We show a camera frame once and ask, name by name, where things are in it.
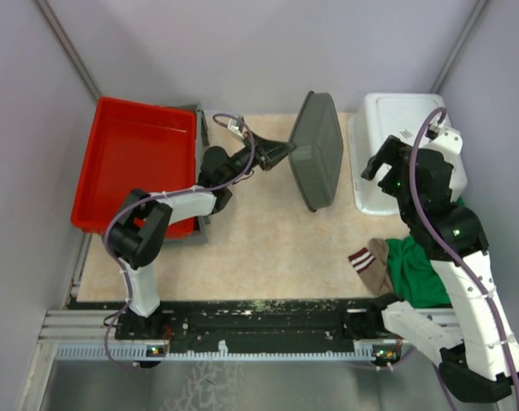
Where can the large white plastic container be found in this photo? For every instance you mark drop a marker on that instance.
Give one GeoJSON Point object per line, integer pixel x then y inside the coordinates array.
{"type": "Point", "coordinates": [382, 115]}

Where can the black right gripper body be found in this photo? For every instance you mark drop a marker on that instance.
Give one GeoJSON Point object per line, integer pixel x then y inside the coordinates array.
{"type": "Point", "coordinates": [390, 184]}

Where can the grey-green plastic tub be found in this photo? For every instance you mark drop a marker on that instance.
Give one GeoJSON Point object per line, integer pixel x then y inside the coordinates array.
{"type": "Point", "coordinates": [317, 158]}

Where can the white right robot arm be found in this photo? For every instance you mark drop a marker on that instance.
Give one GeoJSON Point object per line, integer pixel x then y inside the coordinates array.
{"type": "Point", "coordinates": [481, 364]}

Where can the brown striped sock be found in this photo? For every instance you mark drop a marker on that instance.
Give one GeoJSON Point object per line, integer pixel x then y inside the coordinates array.
{"type": "Point", "coordinates": [371, 265]}

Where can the grey plastic crate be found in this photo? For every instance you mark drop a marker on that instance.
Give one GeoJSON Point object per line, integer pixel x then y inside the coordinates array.
{"type": "Point", "coordinates": [198, 236]}

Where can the grey slotted cable duct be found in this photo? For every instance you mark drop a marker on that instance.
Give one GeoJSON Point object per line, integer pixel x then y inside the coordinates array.
{"type": "Point", "coordinates": [151, 352]}

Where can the green cloth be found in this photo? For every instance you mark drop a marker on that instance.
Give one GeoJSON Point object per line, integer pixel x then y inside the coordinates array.
{"type": "Point", "coordinates": [413, 276]}

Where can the aluminium rail frame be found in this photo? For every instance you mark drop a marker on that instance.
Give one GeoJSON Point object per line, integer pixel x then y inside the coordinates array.
{"type": "Point", "coordinates": [71, 325]}

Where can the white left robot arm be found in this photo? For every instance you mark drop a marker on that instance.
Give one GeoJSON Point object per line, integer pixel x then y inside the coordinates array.
{"type": "Point", "coordinates": [136, 234]}

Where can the red plastic crate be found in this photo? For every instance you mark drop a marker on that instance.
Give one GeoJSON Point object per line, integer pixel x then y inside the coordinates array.
{"type": "Point", "coordinates": [133, 145]}

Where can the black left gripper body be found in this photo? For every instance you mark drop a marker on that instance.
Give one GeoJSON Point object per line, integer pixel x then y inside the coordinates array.
{"type": "Point", "coordinates": [246, 157]}

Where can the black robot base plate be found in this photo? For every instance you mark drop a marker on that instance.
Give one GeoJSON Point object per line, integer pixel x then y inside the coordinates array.
{"type": "Point", "coordinates": [388, 351]}

